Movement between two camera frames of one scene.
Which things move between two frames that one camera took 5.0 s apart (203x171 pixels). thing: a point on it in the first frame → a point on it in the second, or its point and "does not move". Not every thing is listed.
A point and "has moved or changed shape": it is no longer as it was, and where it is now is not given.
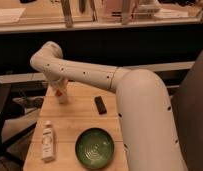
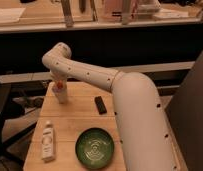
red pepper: x=58 y=93 has moved or changed shape
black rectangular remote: x=100 y=105 does not move
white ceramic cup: x=63 y=99 does not move
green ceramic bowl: x=94 y=148 does not move
